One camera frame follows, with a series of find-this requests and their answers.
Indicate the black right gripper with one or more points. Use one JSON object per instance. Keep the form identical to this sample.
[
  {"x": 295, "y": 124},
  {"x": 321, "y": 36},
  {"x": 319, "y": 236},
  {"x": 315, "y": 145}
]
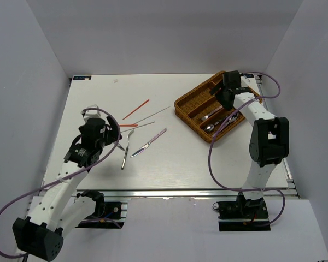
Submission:
[{"x": 218, "y": 96}]

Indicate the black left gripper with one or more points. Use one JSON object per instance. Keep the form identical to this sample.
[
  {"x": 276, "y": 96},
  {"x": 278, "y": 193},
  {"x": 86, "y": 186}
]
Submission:
[{"x": 113, "y": 135}]

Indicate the all steel fork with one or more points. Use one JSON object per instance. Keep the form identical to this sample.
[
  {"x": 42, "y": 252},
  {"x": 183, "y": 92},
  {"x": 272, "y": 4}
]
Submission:
[{"x": 127, "y": 148}]

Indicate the pink handle fork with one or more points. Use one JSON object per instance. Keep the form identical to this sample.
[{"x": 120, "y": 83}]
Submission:
[{"x": 207, "y": 116}]

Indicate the patterned handle steel spoon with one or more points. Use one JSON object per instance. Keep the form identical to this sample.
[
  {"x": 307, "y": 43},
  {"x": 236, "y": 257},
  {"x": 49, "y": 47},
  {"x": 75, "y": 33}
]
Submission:
[{"x": 210, "y": 127}]

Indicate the pink handle knife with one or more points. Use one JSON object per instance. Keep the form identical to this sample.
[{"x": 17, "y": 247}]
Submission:
[{"x": 145, "y": 146}]

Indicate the silver metal chopstick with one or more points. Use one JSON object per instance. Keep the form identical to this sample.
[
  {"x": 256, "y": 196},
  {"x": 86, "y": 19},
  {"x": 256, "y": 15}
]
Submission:
[
  {"x": 152, "y": 115},
  {"x": 143, "y": 125}
]

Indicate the patterned handle steel knife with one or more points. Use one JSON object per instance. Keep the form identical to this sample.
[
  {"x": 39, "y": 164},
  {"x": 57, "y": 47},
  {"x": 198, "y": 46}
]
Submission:
[{"x": 120, "y": 147}]

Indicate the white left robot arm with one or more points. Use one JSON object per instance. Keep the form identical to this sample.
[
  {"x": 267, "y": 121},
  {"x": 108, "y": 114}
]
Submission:
[{"x": 42, "y": 232}]

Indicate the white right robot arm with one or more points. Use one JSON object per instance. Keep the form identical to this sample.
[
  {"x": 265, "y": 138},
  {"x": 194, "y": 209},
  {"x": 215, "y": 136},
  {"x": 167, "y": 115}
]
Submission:
[{"x": 269, "y": 142}]

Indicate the lower orange chopstick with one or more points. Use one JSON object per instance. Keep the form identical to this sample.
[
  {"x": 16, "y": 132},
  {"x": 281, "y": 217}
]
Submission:
[{"x": 128, "y": 125}]

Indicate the orange chopstick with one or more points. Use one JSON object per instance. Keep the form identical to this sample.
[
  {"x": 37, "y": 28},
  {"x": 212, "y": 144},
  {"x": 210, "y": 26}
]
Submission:
[
  {"x": 128, "y": 125},
  {"x": 137, "y": 108}
]

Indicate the brown wicker cutlery tray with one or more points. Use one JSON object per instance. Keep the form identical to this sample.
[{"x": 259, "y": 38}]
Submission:
[{"x": 197, "y": 103}]

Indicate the left blue corner label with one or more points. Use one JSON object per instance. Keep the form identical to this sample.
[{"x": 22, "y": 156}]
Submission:
[{"x": 81, "y": 77}]

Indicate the upper orange chopstick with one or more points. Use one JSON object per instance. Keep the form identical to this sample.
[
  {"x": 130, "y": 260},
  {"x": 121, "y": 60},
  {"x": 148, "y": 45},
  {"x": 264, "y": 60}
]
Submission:
[{"x": 137, "y": 108}]

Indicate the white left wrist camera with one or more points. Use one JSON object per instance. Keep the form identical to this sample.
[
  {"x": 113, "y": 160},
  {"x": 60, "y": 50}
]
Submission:
[{"x": 90, "y": 112}]

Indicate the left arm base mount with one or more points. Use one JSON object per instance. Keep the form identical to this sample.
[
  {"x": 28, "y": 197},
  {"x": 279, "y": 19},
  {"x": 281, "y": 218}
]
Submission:
[{"x": 107, "y": 214}]

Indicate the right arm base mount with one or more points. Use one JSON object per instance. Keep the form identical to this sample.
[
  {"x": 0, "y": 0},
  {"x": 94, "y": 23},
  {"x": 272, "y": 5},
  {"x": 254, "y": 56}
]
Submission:
[{"x": 232, "y": 219}]

